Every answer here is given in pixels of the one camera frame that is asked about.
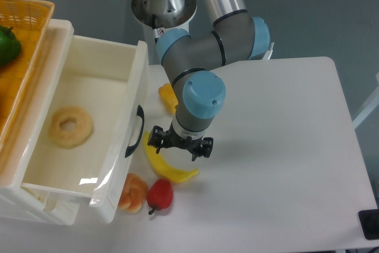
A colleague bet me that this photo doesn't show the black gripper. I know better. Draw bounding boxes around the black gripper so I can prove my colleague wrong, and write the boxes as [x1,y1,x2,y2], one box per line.
[147,126,214,162]

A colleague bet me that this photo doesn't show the white top drawer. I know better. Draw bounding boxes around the white top drawer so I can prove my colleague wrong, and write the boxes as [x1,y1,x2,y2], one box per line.
[21,36,149,225]

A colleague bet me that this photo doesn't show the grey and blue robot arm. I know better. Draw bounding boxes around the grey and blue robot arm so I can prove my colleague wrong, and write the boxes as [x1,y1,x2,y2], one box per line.
[131,0,271,158]

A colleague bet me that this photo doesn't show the white drawer cabinet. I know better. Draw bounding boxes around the white drawer cabinet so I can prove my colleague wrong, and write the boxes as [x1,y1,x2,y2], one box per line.
[0,18,81,226]

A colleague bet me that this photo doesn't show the yellow toy banana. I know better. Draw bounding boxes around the yellow toy banana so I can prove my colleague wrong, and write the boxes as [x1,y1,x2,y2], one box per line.
[142,132,199,184]

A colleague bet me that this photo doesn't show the yellow toy bell pepper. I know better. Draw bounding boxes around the yellow toy bell pepper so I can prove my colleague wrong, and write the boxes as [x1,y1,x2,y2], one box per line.
[158,83,178,114]

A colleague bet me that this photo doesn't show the red toy bell pepper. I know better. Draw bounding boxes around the red toy bell pepper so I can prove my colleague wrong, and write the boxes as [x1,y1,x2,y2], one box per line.
[146,178,174,215]

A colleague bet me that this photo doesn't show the orange toy bread roll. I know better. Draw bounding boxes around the orange toy bread roll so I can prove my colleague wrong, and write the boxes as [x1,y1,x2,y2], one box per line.
[118,173,148,213]

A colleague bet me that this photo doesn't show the beige toy donut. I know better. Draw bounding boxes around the beige toy donut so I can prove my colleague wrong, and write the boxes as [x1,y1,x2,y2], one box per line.
[48,105,93,149]

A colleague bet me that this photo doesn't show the green toy bell pepper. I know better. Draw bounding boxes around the green toy bell pepper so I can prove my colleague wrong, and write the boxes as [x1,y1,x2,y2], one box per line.
[0,26,21,66]

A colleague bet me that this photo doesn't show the orange plastic basket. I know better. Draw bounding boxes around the orange plastic basket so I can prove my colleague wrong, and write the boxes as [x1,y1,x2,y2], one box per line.
[1,0,54,146]

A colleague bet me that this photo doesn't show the black device at table edge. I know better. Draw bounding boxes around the black device at table edge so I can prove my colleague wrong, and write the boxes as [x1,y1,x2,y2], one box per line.
[358,209,379,240]

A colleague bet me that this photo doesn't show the white frame at right edge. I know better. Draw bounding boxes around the white frame at right edge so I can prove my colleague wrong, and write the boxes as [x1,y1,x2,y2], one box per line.
[352,73,378,129]

